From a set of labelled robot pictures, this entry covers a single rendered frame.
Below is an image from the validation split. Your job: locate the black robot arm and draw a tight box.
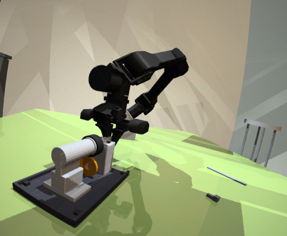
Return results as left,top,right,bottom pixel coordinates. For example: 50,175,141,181
88,48,189,126

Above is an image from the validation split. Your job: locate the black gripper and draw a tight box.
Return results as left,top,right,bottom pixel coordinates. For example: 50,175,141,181
80,93,149,145

